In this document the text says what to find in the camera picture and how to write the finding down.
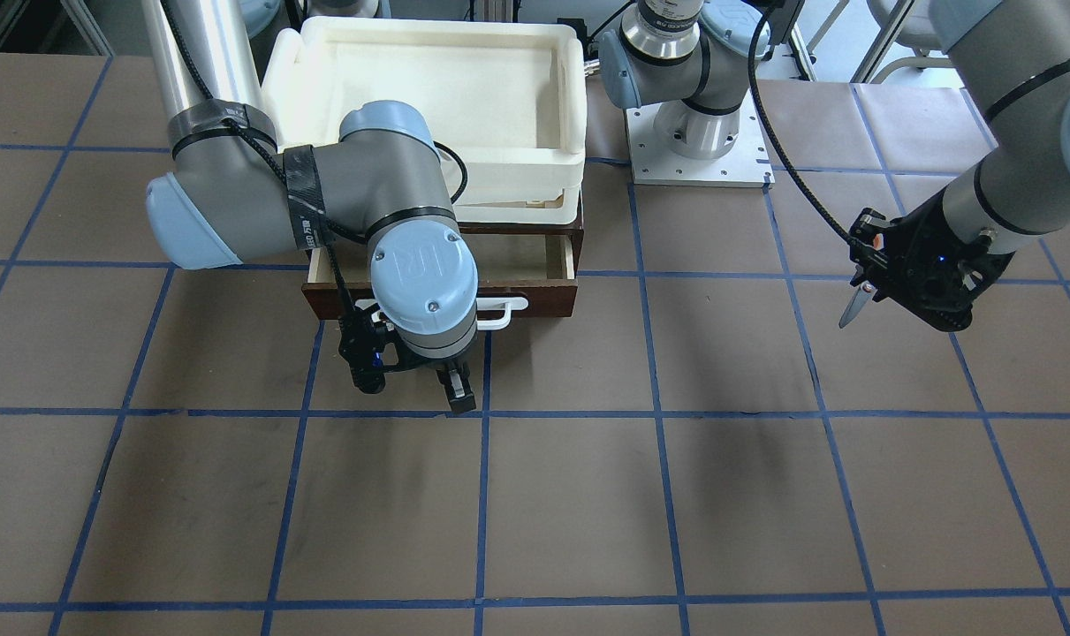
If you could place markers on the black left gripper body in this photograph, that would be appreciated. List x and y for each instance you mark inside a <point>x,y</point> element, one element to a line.
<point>908,248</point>

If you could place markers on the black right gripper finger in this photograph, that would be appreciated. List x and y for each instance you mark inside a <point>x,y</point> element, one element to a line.
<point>454,376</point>

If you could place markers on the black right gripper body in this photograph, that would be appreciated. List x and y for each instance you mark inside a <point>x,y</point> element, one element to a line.
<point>427,364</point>

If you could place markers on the wooden drawer with white handle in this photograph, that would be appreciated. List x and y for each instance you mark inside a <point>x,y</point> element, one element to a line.
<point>539,267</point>

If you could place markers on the orange grey handled scissors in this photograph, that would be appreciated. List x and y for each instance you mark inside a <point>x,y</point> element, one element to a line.
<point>864,290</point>

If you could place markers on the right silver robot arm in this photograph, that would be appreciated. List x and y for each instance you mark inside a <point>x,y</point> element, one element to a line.
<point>235,195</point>

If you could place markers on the cream plastic tray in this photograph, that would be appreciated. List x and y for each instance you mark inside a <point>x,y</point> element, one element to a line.
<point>509,99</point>

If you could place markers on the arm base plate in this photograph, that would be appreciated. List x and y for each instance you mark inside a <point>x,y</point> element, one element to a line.
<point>674,145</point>

